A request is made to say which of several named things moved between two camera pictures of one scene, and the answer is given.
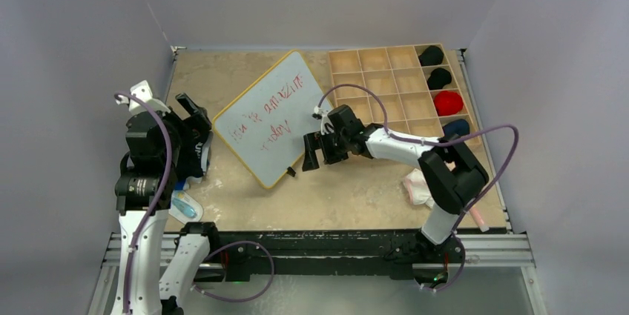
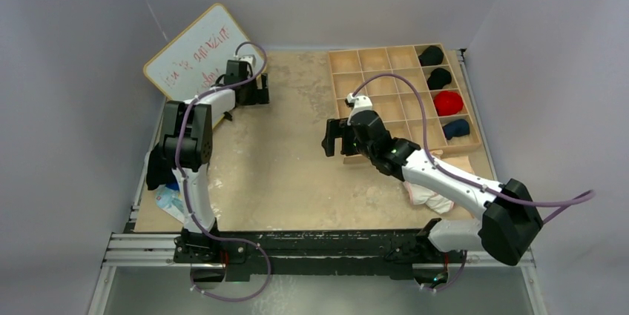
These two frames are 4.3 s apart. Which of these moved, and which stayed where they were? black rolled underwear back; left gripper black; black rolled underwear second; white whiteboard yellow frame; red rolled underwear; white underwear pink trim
Moved: white whiteboard yellow frame; left gripper black
Stayed: black rolled underwear back; white underwear pink trim; black rolled underwear second; red rolled underwear
